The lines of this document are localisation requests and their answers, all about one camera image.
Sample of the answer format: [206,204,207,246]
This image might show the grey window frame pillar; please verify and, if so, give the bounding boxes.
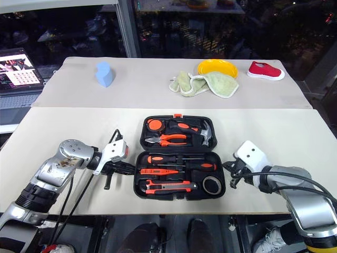
[115,0,142,58]

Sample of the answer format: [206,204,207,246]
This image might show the orange voltage tester pen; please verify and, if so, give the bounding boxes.
[139,168,181,175]

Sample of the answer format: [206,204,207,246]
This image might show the black orange handled screwdriver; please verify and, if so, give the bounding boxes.
[151,161,217,172]
[143,154,206,164]

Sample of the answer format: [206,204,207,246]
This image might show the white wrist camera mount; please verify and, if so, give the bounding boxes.
[233,140,274,187]
[93,139,130,176]

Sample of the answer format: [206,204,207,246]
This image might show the claw hammer black orange handle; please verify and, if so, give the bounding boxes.
[168,120,213,146]

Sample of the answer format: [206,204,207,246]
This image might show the red slip-on shoe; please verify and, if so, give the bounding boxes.
[246,61,286,81]

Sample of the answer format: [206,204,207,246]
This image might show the orange handled pliers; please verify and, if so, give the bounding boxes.
[144,133,189,147]

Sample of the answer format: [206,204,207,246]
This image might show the light green cloth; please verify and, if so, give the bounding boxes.
[168,70,240,99]

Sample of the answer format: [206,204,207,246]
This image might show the black plastic tool case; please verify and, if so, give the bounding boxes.
[133,113,226,203]

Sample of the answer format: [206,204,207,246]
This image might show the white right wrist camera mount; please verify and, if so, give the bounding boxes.
[233,140,274,187]

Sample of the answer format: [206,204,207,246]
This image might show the black electrical tape roll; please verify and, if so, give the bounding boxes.
[202,176,222,195]

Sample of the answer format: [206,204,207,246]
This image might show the open laptop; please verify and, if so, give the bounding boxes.
[0,47,44,126]

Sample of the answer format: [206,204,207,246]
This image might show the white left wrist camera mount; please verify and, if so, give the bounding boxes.
[93,139,130,176]

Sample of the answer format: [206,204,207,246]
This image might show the white red sneaker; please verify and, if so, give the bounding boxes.
[39,244,76,253]

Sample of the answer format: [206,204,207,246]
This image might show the light blue foam block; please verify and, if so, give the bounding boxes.
[94,61,116,89]

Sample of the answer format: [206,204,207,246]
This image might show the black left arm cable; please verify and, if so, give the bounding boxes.
[46,128,124,251]

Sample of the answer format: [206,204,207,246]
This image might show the dark rounded shoe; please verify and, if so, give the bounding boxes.
[187,218,215,253]
[123,222,161,253]

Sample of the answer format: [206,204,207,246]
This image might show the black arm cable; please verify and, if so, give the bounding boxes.
[236,170,337,209]
[46,128,124,251]

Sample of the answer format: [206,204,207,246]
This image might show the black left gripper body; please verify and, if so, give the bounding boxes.
[103,161,124,191]

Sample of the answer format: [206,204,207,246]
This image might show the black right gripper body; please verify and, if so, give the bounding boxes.
[233,158,252,185]

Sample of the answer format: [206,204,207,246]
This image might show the orange black utility knife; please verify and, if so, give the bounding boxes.
[145,179,198,194]

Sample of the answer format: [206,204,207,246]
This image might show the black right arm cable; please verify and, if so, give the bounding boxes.
[236,170,337,209]

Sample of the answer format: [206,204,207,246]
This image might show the orange black tape measure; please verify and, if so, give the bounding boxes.
[146,118,165,132]

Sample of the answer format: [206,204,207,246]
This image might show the yellow plate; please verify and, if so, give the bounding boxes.
[197,59,239,79]

